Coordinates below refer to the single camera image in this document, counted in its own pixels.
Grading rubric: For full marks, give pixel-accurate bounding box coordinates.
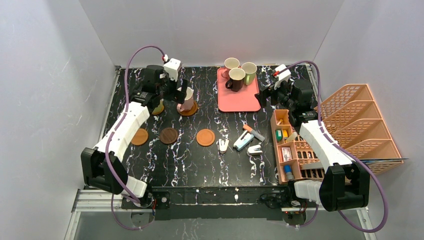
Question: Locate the pink tray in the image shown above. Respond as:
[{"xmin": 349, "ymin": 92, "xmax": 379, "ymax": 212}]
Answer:
[{"xmin": 217, "ymin": 67, "xmax": 261, "ymax": 113}]

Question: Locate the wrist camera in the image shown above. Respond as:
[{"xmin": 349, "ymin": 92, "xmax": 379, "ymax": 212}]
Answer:
[
  {"xmin": 273, "ymin": 64, "xmax": 291, "ymax": 90},
  {"xmin": 163, "ymin": 58, "xmax": 182, "ymax": 82}
]

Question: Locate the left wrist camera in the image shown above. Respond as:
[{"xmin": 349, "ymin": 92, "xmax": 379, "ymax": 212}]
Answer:
[{"xmin": 163, "ymin": 58, "xmax": 182, "ymax": 82}]

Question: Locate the brown saucer coaster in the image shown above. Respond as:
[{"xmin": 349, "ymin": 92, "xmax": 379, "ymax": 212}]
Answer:
[{"xmin": 178, "ymin": 101, "xmax": 198, "ymax": 117}]

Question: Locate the white red card box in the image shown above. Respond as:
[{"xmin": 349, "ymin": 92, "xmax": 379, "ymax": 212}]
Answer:
[{"xmin": 281, "ymin": 147, "xmax": 293, "ymax": 162}]

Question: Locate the dark brown mug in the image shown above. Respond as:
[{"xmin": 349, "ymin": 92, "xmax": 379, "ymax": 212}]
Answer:
[{"xmin": 225, "ymin": 68, "xmax": 246, "ymax": 92}]

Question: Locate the green eraser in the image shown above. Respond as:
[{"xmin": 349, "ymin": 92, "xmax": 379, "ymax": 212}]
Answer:
[{"xmin": 275, "ymin": 129, "xmax": 283, "ymax": 142}]

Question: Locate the pink mug front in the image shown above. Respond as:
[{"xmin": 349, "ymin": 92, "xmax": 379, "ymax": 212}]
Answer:
[{"xmin": 176, "ymin": 87, "xmax": 194, "ymax": 113}]

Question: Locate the orange grey marker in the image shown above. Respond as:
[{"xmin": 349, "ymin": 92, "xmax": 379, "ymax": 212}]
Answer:
[{"xmin": 243, "ymin": 124, "xmax": 265, "ymax": 142}]

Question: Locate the orange wooden coaster front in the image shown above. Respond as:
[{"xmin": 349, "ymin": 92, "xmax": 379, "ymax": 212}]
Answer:
[{"xmin": 131, "ymin": 128, "xmax": 149, "ymax": 146}]

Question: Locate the green mug rear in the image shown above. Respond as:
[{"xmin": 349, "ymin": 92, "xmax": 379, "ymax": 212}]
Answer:
[{"xmin": 241, "ymin": 62, "xmax": 257, "ymax": 86}]

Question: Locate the green mug front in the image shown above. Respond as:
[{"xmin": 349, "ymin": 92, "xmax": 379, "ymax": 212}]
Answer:
[{"xmin": 152, "ymin": 99, "xmax": 165, "ymax": 115}]

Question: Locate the blue stamp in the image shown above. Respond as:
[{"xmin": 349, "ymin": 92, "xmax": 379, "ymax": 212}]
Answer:
[{"xmin": 283, "ymin": 165, "xmax": 295, "ymax": 181}]

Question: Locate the blue white stapler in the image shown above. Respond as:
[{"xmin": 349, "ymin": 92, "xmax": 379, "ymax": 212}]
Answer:
[{"xmin": 233, "ymin": 130, "xmax": 255, "ymax": 151}]

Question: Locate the dark brown coaster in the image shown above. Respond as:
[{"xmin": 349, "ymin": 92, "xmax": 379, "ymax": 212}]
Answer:
[{"xmin": 159, "ymin": 127, "xmax": 179, "ymax": 145}]

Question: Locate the orange file organizer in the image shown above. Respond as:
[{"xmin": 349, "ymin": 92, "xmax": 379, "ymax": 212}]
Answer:
[{"xmin": 270, "ymin": 84, "xmax": 404, "ymax": 185}]

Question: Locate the light orange coaster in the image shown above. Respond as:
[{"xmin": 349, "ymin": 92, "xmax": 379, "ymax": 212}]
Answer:
[{"xmin": 196, "ymin": 128, "xmax": 215, "ymax": 147}]

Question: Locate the small white stapler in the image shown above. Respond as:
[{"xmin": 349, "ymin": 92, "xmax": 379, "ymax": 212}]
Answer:
[{"xmin": 217, "ymin": 138, "xmax": 229, "ymax": 154}]

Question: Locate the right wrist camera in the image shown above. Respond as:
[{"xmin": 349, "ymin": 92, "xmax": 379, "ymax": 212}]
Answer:
[{"xmin": 273, "ymin": 64, "xmax": 291, "ymax": 90}]

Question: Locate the green mug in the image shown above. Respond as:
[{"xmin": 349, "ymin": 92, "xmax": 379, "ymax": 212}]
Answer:
[
  {"xmin": 241, "ymin": 62, "xmax": 257, "ymax": 86},
  {"xmin": 152, "ymin": 99, "xmax": 165, "ymax": 115}
]

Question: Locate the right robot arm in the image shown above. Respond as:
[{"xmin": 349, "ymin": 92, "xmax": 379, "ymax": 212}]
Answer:
[{"xmin": 255, "ymin": 79, "xmax": 370, "ymax": 212}]

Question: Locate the pink mug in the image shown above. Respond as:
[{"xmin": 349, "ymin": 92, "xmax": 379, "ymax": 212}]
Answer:
[
  {"xmin": 221, "ymin": 57, "xmax": 240, "ymax": 79},
  {"xmin": 176, "ymin": 87, "xmax": 194, "ymax": 113}
]

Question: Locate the white stapler right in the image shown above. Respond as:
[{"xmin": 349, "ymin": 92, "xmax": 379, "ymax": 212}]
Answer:
[{"xmin": 247, "ymin": 144, "xmax": 263, "ymax": 157}]

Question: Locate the cream item in organizer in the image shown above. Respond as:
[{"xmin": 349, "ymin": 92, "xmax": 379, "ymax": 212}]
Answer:
[{"xmin": 286, "ymin": 132, "xmax": 298, "ymax": 142}]

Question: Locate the pink mug rear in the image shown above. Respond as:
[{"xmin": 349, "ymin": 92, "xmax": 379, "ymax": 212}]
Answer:
[{"xmin": 221, "ymin": 57, "xmax": 240, "ymax": 79}]

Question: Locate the small orange coaster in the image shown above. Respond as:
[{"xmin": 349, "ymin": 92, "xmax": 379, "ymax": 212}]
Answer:
[{"xmin": 151, "ymin": 105, "xmax": 165, "ymax": 116}]

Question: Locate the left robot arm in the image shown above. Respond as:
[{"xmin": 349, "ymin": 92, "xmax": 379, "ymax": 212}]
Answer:
[{"xmin": 80, "ymin": 58, "xmax": 188, "ymax": 204}]

